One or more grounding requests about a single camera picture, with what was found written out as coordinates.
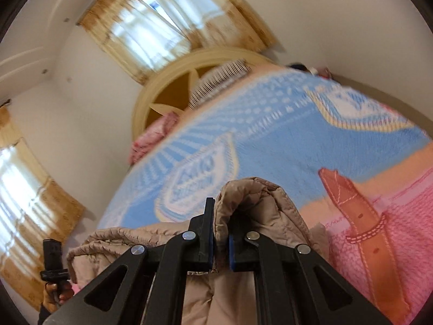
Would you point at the cream arched bed headboard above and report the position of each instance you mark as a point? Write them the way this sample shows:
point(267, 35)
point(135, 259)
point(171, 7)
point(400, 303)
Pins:
point(162, 84)

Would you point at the person's left forearm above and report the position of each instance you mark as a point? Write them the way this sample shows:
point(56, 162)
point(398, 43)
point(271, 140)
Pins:
point(47, 315)

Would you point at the pink floral pillow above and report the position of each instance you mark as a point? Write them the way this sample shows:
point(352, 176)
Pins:
point(152, 138)

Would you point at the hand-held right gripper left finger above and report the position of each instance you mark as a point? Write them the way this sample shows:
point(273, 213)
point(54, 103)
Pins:
point(203, 243)

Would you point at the dark cloth beside bed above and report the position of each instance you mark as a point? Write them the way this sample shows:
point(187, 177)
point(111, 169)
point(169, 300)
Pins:
point(301, 67)

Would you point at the beige quilted puffer jacket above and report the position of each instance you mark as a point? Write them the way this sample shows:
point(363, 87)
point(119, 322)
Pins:
point(257, 206)

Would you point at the dark curtain rod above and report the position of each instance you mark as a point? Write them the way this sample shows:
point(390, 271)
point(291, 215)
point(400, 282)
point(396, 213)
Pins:
point(6, 102)

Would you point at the bed with blue pink blanket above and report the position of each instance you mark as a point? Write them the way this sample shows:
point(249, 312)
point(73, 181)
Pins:
point(270, 135)

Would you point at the striped pillow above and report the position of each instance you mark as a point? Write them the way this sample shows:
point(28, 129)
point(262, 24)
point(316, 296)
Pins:
point(216, 81)

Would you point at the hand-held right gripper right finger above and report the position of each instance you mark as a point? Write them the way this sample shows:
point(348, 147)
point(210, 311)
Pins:
point(240, 254)

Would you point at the person's left hand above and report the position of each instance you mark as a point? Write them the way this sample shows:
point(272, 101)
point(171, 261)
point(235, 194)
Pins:
point(61, 293)

